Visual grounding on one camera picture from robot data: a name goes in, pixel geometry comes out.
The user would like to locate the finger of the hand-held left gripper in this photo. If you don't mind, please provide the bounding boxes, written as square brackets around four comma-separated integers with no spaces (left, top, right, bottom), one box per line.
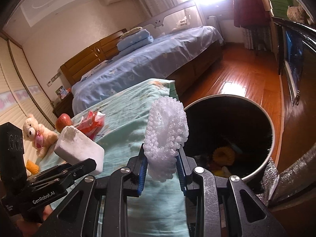
[27,164,71,185]
[58,158,97,185]

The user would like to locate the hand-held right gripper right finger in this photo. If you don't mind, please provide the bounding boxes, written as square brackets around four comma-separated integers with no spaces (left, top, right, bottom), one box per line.
[176,147,289,237]

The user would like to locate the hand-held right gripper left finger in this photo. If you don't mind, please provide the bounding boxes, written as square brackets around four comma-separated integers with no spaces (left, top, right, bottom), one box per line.
[37,143,149,237]

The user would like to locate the yellow corn toy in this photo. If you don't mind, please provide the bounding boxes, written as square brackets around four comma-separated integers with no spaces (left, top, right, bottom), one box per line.
[26,160,40,175]

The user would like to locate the white foam block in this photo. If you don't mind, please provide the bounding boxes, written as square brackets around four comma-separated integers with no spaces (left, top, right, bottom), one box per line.
[54,125,104,174]

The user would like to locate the yellow snack packet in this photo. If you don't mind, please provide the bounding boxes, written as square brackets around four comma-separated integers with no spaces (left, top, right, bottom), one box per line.
[210,166,234,178]

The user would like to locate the red and white packet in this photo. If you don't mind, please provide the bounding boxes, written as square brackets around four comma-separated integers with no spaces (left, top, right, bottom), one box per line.
[74,110,106,140]

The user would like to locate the white foam fruit net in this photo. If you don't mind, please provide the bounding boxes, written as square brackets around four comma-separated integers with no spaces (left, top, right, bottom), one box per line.
[144,97,189,183]

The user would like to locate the black round trash bin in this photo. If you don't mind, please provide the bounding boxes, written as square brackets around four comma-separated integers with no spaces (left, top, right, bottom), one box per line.
[183,94,275,193]

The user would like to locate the person's left hand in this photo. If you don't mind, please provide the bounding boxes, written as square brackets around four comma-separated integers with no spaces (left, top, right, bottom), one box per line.
[13,206,53,237]

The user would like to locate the cream teddy bear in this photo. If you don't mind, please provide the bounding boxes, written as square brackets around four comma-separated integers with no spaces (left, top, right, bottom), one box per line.
[23,114,59,159]

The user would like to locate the red yellow apple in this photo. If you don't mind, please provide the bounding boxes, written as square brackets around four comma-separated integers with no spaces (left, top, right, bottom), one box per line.
[55,114,73,133]

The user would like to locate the wooden nightstand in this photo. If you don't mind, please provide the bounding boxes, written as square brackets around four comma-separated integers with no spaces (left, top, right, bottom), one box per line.
[53,92,74,119]

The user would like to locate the cream sliding wardrobe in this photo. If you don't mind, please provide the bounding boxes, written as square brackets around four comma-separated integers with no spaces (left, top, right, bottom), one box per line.
[0,30,58,163]

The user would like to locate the flat white blue pillow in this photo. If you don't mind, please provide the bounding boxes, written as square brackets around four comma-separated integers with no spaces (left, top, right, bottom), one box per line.
[81,62,109,81]

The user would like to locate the silver foil cover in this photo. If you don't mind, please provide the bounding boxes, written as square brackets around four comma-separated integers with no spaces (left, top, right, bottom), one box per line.
[255,143,316,209]

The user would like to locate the wooden headboard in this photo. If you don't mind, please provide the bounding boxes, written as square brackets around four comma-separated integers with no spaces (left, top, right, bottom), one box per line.
[60,30,127,86]

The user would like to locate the bed with blue sheet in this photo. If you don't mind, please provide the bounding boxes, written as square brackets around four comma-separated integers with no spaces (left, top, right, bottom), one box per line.
[71,25,224,114]

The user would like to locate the folded blue blanket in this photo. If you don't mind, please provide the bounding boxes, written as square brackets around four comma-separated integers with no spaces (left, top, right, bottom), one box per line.
[117,29,154,56]

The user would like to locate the small patterned pillow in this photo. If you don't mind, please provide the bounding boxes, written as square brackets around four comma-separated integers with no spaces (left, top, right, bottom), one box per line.
[120,27,144,39]

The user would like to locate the white radiator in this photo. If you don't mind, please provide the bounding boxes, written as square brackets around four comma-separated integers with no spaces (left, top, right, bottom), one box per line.
[207,15,223,39]

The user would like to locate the black glass-door cabinet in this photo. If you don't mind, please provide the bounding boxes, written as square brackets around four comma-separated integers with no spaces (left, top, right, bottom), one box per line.
[270,16,316,109]

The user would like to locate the dark red coat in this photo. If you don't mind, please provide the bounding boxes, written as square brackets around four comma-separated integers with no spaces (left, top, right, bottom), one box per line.
[233,0,271,29]

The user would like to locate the brown plush toy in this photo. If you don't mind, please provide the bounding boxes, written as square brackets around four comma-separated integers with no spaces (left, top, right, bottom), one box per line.
[286,4,313,25]

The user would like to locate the stack of green boxes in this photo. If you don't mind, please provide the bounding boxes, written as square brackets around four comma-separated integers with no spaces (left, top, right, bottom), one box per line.
[263,0,297,19]

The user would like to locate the small photo frame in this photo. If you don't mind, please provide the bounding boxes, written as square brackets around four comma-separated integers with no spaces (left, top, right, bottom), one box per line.
[55,85,70,99]

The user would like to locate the wall switch panel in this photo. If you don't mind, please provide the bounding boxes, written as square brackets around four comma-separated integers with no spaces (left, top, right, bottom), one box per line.
[48,73,62,86]

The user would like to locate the grey bed guard rail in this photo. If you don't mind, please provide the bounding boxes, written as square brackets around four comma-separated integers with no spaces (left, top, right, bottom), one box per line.
[134,0,205,36]

